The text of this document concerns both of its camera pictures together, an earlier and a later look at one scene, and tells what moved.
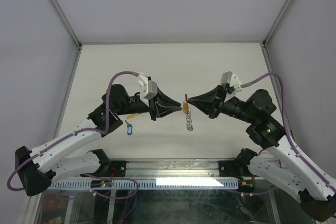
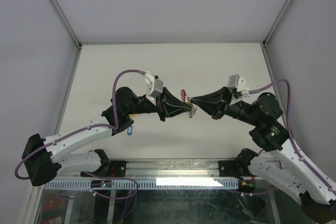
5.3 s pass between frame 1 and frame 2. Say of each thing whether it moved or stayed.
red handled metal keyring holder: moved
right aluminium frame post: stayed
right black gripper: stayed
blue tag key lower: stayed
